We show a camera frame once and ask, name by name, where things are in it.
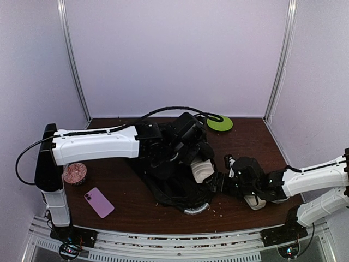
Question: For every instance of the aluminium frame post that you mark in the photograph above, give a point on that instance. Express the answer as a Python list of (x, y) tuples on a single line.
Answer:
[(62, 12), (284, 54)]

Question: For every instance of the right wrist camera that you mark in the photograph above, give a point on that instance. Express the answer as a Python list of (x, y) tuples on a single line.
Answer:
[(229, 161)]

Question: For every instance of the green plate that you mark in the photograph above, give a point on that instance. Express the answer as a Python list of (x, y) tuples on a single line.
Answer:
[(225, 125)]

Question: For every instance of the black student backpack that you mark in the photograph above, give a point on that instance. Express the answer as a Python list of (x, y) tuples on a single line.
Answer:
[(181, 190)]

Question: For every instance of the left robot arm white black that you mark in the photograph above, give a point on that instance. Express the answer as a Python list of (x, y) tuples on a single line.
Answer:
[(60, 147)]

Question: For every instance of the beige fabric pencil pouch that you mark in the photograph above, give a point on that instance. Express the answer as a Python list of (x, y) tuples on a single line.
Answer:
[(201, 170)]

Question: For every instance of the pink smartphone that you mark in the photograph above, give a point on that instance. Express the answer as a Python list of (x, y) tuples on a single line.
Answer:
[(99, 203)]

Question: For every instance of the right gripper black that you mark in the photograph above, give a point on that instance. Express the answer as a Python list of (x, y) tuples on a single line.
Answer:
[(217, 177)]

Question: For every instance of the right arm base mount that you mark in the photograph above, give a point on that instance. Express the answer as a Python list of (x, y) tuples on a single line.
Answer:
[(286, 237)]

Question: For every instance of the left aluminium frame post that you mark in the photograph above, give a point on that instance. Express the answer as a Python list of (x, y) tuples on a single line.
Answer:
[(62, 12)]

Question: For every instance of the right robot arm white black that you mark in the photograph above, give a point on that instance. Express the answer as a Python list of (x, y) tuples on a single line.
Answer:
[(247, 179)]

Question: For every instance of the front aluminium rail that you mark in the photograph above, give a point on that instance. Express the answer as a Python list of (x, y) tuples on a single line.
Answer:
[(243, 245)]

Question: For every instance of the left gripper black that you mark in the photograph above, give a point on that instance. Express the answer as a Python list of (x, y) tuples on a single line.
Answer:
[(191, 157)]

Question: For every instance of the beige glasses case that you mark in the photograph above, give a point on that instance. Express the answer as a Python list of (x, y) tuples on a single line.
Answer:
[(254, 202)]

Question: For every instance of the red patterned small bowl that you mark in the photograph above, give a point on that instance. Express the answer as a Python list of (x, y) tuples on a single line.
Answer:
[(75, 174)]

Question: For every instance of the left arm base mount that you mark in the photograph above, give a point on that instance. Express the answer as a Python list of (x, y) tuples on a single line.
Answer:
[(73, 239)]

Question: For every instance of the right aluminium frame post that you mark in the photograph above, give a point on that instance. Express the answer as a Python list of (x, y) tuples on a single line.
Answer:
[(284, 54)]

